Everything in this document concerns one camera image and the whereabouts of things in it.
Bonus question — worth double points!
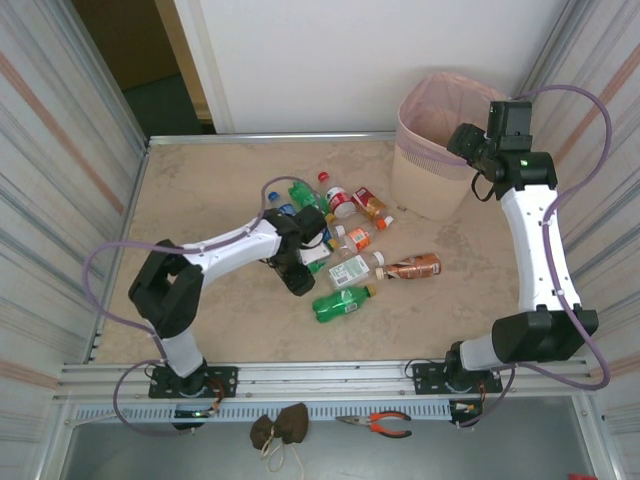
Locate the green white label clear bottle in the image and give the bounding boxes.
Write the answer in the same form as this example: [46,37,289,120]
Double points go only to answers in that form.
[327,250,387,291]

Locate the blue label bottle white cap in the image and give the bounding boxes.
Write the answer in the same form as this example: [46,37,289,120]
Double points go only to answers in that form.
[322,224,347,254]

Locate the orange label bottle orange cap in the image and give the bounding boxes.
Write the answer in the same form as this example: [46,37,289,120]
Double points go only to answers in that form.
[344,215,390,253]

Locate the pink translucent bin liner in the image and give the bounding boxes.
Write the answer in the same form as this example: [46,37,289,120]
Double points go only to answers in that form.
[397,72,511,169]

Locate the amber juice bottle red label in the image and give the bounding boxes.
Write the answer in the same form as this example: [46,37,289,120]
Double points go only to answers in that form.
[350,186,396,226]

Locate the pink waste basket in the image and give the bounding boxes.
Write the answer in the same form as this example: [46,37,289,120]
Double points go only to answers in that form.
[390,72,512,222]

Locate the copper brown drink bottle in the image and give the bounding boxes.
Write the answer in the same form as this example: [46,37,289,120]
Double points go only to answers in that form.
[374,252,444,284]

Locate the large brown cloth pouch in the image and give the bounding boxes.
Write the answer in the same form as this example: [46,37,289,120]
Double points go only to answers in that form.
[276,402,311,445]

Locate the small brown cloth pouch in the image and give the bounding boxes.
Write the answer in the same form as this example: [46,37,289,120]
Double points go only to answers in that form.
[248,417,277,450]

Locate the beige door jamb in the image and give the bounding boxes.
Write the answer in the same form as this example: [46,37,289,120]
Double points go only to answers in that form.
[154,0,216,121]

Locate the grey metal lower shelf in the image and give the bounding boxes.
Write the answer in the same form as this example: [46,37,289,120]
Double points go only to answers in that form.
[49,399,619,480]

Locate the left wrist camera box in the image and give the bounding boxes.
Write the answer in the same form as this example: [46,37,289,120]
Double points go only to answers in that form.
[299,244,332,265]

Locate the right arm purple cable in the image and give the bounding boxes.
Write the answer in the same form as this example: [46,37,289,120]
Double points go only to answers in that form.
[457,84,614,430]

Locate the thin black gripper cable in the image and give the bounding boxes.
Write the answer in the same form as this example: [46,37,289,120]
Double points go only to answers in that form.
[471,169,497,202]

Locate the wide aluminium mounting rail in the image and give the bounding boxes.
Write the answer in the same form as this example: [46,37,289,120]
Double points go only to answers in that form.
[53,355,600,404]

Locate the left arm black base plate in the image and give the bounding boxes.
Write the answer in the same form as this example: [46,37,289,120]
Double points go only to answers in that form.
[148,365,239,400]

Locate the striped enclosure side panel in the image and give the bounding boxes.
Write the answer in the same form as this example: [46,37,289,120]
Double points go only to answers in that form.
[0,0,150,451]
[492,0,640,451]

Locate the white slotted cable duct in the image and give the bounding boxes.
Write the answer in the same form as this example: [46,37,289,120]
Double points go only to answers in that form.
[69,402,454,425]

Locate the orange handled pliers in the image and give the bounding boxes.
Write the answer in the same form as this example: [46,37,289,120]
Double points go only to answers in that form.
[334,410,413,439]

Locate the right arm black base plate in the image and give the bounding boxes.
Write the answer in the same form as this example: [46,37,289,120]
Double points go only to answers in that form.
[411,360,503,397]

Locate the small controller board with wires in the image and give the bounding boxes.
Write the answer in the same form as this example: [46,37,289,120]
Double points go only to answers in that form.
[448,384,487,430]
[171,382,225,432]

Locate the beige pouch string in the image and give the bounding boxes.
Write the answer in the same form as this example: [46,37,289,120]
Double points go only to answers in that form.
[258,437,306,474]

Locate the white door frame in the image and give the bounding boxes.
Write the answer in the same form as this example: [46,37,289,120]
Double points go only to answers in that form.
[172,0,236,135]

